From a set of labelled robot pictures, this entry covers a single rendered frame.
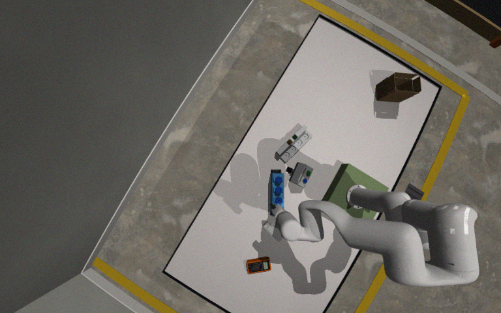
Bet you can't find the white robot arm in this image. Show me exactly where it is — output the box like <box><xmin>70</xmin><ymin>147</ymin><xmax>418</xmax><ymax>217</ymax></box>
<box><xmin>263</xmin><ymin>185</ymin><xmax>479</xmax><ymax>287</ymax></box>

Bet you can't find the orange digital multimeter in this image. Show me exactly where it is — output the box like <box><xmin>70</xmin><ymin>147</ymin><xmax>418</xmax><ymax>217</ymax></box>
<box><xmin>247</xmin><ymin>257</ymin><xmax>271</xmax><ymax>274</ymax></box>

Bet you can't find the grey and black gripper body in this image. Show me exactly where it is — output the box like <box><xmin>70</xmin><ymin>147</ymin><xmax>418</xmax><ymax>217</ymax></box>
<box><xmin>271</xmin><ymin>204</ymin><xmax>286</xmax><ymax>218</ymax></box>

